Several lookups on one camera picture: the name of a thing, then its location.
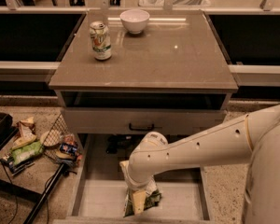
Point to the green and white soda can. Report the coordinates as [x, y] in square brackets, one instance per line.
[100, 40]

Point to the closed grey top drawer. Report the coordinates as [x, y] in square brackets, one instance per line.
[116, 120]

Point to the white orange snack bag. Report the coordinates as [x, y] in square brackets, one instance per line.
[26, 133]

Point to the black drawer handle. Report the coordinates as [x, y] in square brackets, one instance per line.
[147, 128]

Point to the light green snack bag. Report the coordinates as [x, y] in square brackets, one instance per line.
[27, 152]

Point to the white ceramic bowl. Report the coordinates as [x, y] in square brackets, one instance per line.
[134, 20]

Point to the black object under cabinet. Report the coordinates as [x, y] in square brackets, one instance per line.
[121, 141]

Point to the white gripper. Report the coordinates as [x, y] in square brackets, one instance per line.
[136, 183]

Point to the open grey middle drawer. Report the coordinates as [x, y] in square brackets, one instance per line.
[99, 192]

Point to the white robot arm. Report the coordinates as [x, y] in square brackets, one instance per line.
[253, 138]

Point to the wire mesh basket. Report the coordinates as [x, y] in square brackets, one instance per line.
[54, 154]

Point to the green jalapeno chip bag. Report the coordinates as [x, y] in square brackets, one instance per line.
[153, 197]

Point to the grey drawer cabinet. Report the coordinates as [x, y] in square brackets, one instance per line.
[176, 63]

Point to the blue snack packet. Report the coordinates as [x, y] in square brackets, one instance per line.
[68, 149]

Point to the round tan snack lid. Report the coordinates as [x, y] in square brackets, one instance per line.
[50, 138]

